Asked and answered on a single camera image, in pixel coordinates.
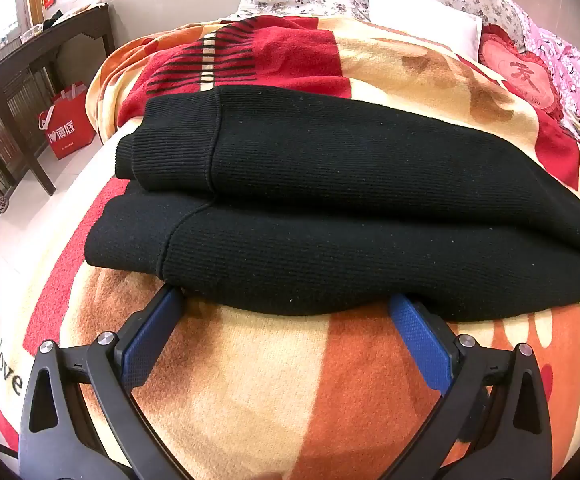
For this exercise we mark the red heart knot ornament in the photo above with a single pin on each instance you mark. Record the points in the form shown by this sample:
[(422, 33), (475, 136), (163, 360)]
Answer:
[(1, 203)]

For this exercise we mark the black knitted pants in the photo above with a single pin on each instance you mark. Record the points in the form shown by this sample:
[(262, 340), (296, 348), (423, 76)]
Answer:
[(320, 185)]

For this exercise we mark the red shopping bag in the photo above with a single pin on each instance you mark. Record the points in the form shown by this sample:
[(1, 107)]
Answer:
[(67, 125)]

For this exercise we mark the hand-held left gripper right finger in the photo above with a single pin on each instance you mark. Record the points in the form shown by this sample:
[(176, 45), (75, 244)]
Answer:
[(420, 340)]

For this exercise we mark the white paper sheets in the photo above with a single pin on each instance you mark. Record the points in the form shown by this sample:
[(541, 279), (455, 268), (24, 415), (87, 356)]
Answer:
[(82, 10)]

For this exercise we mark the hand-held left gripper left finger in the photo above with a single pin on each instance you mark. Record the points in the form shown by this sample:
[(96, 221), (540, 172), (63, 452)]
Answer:
[(152, 340)]

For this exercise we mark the dark wooden table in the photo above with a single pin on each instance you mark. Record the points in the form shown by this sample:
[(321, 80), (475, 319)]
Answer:
[(44, 40)]

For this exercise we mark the white pillow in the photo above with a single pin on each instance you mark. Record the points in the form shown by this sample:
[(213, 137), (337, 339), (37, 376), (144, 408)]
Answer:
[(420, 20)]

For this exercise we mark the orange red printed blanket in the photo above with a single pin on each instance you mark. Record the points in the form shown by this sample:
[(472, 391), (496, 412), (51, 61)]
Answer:
[(270, 385)]

